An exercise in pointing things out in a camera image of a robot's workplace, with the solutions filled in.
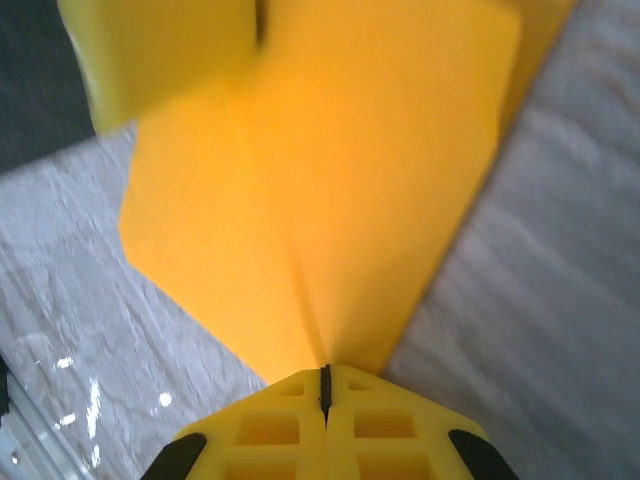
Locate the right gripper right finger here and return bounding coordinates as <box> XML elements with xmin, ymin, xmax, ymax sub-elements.
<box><xmin>322</xmin><ymin>362</ymin><xmax>522</xmax><ymax>480</ymax></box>

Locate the aluminium mounting rail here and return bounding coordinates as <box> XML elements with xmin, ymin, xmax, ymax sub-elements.
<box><xmin>0</xmin><ymin>392</ymin><xmax>96</xmax><ymax>480</ymax></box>

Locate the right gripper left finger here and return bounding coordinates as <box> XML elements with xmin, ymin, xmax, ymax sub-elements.
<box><xmin>142</xmin><ymin>367</ymin><xmax>329</xmax><ymax>480</ymax></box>

